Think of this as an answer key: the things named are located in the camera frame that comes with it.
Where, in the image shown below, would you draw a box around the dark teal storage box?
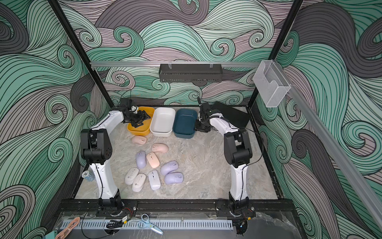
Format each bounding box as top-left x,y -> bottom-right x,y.
173,109 -> 198,139

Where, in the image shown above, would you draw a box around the purple slim mouse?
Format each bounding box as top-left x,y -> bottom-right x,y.
135,151 -> 147,169

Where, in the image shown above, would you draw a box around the pink mouse near yellow box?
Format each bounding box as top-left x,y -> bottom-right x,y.
131,135 -> 147,145

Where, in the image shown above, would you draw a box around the peach flat mouse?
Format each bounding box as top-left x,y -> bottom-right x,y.
146,152 -> 160,168

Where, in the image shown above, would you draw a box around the purple rounded mouse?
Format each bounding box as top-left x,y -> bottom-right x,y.
164,172 -> 184,185
160,160 -> 179,176

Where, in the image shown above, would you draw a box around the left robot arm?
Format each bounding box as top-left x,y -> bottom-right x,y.
80,98 -> 151,211

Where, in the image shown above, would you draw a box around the blue handled scissors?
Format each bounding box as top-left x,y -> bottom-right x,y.
137,214 -> 164,235

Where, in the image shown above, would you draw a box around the black wall shelf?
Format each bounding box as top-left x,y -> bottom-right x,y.
159,64 -> 223,83

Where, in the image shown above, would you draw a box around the yellow storage box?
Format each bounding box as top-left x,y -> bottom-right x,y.
127,107 -> 156,137

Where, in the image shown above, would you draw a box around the white mouse middle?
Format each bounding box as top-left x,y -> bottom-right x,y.
132,173 -> 146,192

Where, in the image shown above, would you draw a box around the clear mesh wall bin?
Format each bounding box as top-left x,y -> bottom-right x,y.
253,60 -> 291,108

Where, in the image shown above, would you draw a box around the orange cable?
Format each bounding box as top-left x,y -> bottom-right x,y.
55,216 -> 81,239

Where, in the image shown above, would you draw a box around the black briefcase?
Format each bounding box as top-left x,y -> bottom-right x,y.
212,102 -> 250,127

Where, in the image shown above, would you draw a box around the pale lilac white mouse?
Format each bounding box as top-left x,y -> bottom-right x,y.
148,170 -> 161,191

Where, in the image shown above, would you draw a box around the white mouse left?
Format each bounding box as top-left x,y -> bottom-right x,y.
124,167 -> 139,185

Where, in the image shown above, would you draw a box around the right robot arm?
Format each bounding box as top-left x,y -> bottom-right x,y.
195,97 -> 253,211

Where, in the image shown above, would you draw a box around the pink rounded mouse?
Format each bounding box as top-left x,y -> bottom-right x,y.
151,143 -> 169,153

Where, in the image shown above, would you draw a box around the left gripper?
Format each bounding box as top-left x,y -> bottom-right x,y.
126,111 -> 152,128

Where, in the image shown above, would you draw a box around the white slotted cable duct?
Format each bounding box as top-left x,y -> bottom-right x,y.
59,219 -> 234,231

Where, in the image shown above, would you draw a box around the aluminium wall rail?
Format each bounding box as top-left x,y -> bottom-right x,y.
90,61 -> 260,68

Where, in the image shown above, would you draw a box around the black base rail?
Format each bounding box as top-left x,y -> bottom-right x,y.
57,199 -> 295,217

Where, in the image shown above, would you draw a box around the white storage box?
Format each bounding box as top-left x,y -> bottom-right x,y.
150,107 -> 176,137

